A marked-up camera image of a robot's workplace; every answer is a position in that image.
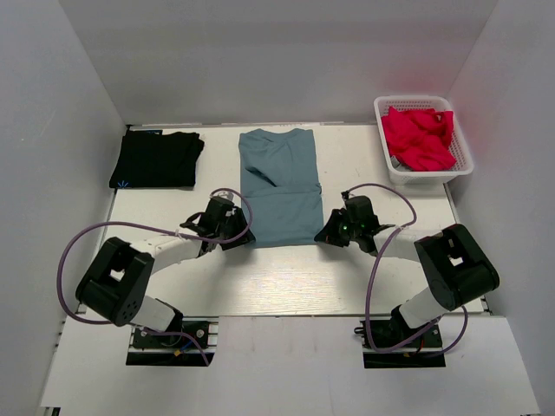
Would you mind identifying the folded black t-shirt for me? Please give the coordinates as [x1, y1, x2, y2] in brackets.
[108, 130, 205, 189]

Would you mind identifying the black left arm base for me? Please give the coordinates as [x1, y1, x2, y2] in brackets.
[126, 317, 219, 367]

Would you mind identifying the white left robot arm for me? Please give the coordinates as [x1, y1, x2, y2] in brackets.
[75, 196, 256, 346]

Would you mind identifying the crumpled red t-shirt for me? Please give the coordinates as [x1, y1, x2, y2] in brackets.
[381, 107, 456, 172]

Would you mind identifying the teal blue t-shirt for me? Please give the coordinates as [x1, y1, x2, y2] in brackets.
[238, 128, 323, 248]

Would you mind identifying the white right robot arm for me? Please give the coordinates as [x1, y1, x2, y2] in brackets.
[315, 196, 500, 346]

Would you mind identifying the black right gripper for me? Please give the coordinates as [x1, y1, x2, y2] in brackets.
[317, 209, 361, 248]

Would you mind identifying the white plastic basket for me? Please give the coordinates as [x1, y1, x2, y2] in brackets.
[374, 95, 473, 185]

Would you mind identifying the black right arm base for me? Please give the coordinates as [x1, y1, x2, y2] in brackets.
[354, 319, 446, 369]

